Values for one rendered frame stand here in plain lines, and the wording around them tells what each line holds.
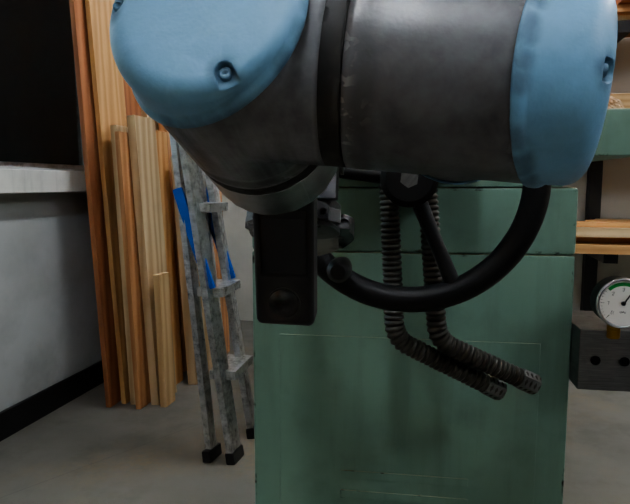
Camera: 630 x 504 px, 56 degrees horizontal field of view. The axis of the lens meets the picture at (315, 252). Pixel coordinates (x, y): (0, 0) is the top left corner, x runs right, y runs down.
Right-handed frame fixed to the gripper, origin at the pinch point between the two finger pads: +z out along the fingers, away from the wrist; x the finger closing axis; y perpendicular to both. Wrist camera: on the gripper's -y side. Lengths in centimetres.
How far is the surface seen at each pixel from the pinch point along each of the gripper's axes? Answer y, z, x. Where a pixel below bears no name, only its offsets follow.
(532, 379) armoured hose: -10.8, 18.6, -24.3
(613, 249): 52, 209, -99
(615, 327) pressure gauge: -4.1, 19.8, -34.5
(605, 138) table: 19.9, 18.1, -34.1
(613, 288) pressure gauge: 0.5, 18.4, -34.1
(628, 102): 31, 30, -42
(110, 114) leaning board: 79, 128, 97
